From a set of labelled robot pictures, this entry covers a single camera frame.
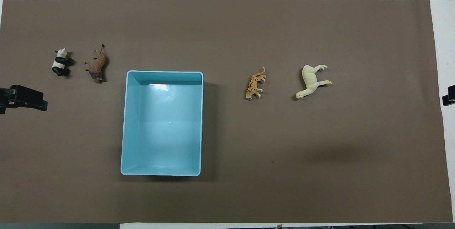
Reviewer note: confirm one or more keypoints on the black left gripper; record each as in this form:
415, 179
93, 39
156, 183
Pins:
3, 99

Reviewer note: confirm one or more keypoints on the black and white panda toy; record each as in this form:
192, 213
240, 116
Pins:
59, 63

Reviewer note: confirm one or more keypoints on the brown lion toy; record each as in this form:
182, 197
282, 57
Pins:
98, 66

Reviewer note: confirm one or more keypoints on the orange striped tiger toy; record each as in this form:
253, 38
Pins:
253, 86

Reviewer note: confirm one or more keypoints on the light blue storage box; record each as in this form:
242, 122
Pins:
163, 126

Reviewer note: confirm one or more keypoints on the brown table mat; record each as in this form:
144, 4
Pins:
249, 26

